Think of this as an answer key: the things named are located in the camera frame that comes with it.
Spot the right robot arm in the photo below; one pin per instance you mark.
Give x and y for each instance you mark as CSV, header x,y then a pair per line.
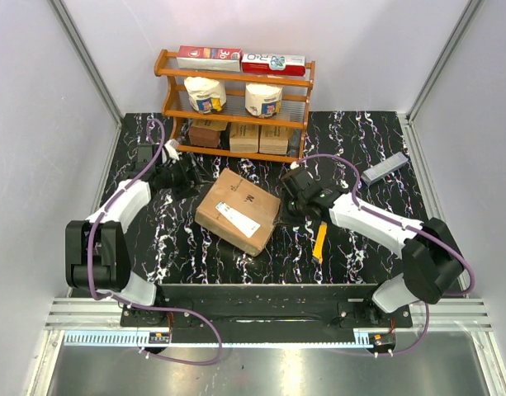
x,y
431,259

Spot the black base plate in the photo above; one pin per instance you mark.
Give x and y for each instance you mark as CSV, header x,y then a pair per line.
x,y
267,315

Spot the red silver toothpaste box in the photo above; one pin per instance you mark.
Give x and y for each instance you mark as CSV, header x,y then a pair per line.
x,y
210,58

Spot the right toilet paper roll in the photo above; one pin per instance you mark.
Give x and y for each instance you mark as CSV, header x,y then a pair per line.
x,y
262,100

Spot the beige sponge pack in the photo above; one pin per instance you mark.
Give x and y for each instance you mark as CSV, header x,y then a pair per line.
x,y
274,139
244,138

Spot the middle beige sponge pack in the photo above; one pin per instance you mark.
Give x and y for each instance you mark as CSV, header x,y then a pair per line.
x,y
244,138

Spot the yellow utility knife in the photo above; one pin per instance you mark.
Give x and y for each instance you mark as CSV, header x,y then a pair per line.
x,y
319,243

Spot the brown cardboard express box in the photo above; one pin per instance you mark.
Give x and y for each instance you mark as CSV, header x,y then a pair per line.
x,y
239,212

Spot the left toilet paper roll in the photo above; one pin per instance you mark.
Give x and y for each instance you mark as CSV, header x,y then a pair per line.
x,y
205,95

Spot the right beige sponge pack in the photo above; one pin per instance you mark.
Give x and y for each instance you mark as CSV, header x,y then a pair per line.
x,y
274,139

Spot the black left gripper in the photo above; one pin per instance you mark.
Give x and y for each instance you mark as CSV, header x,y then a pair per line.
x,y
191,180

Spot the orange wooden shelf rack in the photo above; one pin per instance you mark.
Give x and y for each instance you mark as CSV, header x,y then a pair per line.
x,y
294,114

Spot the red white toothpaste box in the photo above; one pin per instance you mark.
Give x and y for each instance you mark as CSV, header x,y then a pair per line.
x,y
274,64

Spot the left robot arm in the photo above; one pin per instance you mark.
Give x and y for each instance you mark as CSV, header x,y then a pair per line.
x,y
96,253

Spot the brown scouring pad pack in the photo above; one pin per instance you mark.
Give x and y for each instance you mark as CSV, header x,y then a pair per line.
x,y
206,133

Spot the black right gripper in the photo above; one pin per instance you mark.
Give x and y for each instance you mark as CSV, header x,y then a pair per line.
x,y
286,200

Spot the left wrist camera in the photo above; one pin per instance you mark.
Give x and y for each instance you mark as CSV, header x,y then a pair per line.
x,y
170,151

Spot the toilet paper roll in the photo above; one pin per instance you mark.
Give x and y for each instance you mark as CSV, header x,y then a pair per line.
x,y
205,95
262,100

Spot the grey toothpaste box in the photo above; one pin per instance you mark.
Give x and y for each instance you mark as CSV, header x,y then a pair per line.
x,y
378,172

